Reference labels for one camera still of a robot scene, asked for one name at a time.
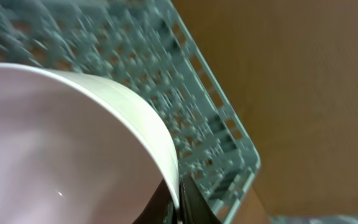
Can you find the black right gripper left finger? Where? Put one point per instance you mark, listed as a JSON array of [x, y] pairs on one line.
[[160, 209]]

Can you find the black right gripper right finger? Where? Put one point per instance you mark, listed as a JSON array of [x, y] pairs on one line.
[[194, 209]]

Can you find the white bowl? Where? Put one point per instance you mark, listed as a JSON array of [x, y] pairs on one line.
[[78, 148]]

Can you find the grey dish rack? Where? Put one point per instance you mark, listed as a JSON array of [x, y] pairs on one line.
[[145, 46]]

